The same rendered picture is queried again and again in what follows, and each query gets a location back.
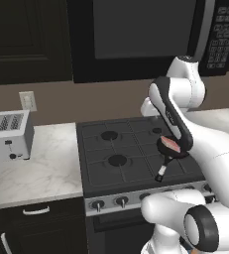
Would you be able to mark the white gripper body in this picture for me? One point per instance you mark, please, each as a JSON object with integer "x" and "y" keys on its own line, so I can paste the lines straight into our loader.
{"x": 149, "y": 109}

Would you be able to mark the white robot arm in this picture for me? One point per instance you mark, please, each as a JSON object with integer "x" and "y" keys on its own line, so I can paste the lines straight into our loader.
{"x": 215, "y": 149}

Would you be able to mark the pink raw steak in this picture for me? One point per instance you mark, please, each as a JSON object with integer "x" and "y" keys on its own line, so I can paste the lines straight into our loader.
{"x": 170, "y": 143}

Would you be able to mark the black frying pan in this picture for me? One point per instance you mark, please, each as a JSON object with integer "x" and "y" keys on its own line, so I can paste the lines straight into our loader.
{"x": 167, "y": 155}

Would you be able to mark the dark grey gas hob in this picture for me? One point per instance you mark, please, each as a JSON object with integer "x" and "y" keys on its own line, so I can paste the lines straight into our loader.
{"x": 119, "y": 145}

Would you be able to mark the black microwave oven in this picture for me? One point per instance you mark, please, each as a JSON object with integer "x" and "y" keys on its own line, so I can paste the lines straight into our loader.
{"x": 132, "y": 36}

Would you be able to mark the black hob knob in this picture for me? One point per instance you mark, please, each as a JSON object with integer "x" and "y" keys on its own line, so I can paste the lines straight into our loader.
{"x": 144, "y": 195}
{"x": 206, "y": 187}
{"x": 122, "y": 201}
{"x": 97, "y": 205}

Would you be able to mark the black oven door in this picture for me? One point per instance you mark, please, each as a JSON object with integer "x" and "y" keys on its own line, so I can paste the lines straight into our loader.
{"x": 119, "y": 236}

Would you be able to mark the dark drawer front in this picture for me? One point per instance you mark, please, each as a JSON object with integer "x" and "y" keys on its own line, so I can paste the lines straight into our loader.
{"x": 59, "y": 209}

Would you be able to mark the silver toaster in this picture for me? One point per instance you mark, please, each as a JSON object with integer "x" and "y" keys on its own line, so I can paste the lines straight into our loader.
{"x": 7, "y": 137}

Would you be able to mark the dark base cupboard door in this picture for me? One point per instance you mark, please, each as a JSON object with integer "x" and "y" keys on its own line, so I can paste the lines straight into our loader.
{"x": 46, "y": 238}

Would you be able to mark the white wall socket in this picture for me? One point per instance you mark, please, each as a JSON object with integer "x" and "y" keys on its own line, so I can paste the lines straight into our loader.
{"x": 27, "y": 101}

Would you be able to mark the dark wall cupboard door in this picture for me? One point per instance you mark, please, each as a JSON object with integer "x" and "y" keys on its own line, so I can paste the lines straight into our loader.
{"x": 26, "y": 39}

